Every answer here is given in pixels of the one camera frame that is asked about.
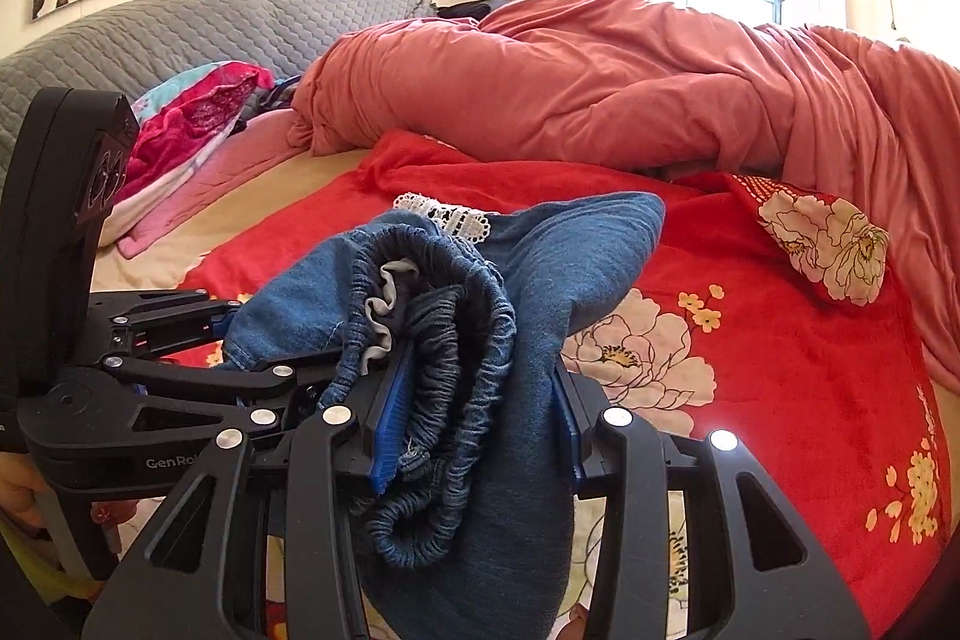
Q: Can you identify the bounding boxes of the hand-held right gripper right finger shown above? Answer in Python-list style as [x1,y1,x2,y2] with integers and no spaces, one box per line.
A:
[551,370,871,640]

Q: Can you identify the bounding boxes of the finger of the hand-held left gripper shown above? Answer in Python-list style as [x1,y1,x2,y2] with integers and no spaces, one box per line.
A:
[88,287,242,357]
[103,349,340,432]

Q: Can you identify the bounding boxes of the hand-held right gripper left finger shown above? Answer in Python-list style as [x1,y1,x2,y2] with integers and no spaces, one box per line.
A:
[82,340,421,640]

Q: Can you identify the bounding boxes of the blue denim pants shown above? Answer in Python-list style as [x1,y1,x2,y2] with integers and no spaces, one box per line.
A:
[223,190,667,640]

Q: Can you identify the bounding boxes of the person's left hand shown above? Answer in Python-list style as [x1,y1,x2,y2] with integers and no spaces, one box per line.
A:
[0,452,47,530]

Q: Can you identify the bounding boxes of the beige bed sheet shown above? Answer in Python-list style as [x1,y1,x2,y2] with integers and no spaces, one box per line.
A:
[94,149,377,295]

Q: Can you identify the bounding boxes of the pink cloth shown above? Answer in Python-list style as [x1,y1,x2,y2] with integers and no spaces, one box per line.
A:
[116,111,302,260]
[112,61,278,236]

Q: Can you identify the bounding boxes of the white lace trim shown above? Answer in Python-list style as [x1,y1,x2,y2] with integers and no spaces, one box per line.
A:
[393,190,494,248]

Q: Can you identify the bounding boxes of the red floral blanket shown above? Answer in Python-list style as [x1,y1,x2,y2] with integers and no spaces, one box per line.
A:
[180,130,955,640]

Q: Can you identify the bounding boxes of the yellow-green garment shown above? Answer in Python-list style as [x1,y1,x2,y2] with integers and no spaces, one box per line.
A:
[0,518,100,605]

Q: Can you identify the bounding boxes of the dark striped cloth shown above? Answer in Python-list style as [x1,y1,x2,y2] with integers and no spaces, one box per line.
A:
[253,74,302,118]

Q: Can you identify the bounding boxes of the grey quilted headboard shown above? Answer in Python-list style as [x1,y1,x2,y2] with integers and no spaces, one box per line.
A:
[0,0,442,163]

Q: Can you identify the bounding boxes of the coral duvet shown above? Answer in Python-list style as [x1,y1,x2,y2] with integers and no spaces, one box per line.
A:
[289,0,960,387]

